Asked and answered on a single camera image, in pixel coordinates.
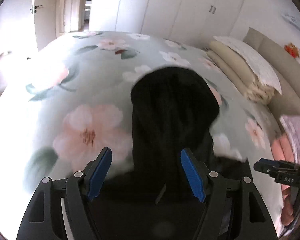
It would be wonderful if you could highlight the beige folded blanket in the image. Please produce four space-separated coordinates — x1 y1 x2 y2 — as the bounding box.
207 41 275 105

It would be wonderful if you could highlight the pink floral fleece blanket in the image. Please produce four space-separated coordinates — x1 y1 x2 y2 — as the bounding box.
270 114 300 235

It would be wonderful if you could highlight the white quilted pillow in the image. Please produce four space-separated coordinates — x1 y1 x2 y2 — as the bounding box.
213 36 282 94

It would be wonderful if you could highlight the green floral bed sheet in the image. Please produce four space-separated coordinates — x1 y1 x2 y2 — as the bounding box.
0 32 281 198

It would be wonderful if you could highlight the white room door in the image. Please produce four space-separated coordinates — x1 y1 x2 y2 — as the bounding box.
31 0 57 51

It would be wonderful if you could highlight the black garment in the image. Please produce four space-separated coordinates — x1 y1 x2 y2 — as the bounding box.
90 67 251 239

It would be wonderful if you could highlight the right hand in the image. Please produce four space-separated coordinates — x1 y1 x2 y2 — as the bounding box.
281 185 300 228

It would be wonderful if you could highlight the white wardrobe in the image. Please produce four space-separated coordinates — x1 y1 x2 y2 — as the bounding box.
89 0 244 49

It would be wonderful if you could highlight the beige bed headboard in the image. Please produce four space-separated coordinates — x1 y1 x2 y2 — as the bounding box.
243 28 300 121

